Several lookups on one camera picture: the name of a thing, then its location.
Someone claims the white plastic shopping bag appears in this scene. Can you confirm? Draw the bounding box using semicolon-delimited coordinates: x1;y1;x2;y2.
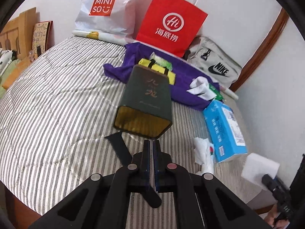
74;0;153;40

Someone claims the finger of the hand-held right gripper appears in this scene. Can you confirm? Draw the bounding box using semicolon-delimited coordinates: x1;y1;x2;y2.
262;174;281;194

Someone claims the black watch strap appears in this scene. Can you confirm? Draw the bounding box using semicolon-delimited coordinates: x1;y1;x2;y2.
104;133;161;208

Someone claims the green and orange pillow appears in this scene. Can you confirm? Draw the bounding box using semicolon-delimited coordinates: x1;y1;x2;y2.
0;58;32;99

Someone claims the wooden headboard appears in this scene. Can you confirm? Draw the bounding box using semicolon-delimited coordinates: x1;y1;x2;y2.
0;7;37;51

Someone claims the person's right hand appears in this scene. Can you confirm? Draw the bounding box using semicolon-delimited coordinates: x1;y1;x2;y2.
264;207;290;229

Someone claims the red paper bag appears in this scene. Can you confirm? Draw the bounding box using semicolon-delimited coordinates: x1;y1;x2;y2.
135;0;208;58

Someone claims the dark green box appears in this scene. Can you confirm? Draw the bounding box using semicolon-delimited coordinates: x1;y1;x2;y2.
114;64;173;139

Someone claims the white foam block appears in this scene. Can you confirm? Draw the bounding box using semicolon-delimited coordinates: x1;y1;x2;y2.
241;154;281;187

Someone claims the yellow and black pouch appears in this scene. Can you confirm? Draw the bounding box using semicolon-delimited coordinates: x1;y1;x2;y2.
138;58;176;85

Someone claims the dark red bed frame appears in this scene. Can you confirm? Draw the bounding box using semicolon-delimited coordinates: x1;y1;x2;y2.
4;184;42;221

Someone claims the blue tissue pack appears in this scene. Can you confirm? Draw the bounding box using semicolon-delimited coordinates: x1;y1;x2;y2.
202;100;248;163

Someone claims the crumpled white tissue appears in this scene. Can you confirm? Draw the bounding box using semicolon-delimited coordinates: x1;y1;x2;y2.
186;76;216;101

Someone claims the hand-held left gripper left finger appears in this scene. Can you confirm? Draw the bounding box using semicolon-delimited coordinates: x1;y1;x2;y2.
27;140;151;229

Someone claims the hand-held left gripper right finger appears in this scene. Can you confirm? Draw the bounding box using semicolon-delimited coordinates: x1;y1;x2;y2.
153;140;274;229

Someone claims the grey drawstring bag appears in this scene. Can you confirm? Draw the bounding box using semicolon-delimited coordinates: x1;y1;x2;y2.
185;35;242;89

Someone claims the wooden door frame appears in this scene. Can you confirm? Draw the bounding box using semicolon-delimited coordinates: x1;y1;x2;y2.
234;8;290;93

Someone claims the purple towel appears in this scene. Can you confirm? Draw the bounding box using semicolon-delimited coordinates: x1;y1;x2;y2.
104;42;221;111

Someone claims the small green packet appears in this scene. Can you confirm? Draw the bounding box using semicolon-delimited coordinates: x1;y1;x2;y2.
208;83;224;101

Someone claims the green wipes packet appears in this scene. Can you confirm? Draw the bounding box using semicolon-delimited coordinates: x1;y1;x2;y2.
149;52;173;69

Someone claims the crumpled white plastic wrapper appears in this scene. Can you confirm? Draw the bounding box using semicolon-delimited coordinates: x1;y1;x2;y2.
193;137;215;174

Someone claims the rolled printed plastic tablecloth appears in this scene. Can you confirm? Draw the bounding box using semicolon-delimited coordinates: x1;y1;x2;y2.
72;30;239;101

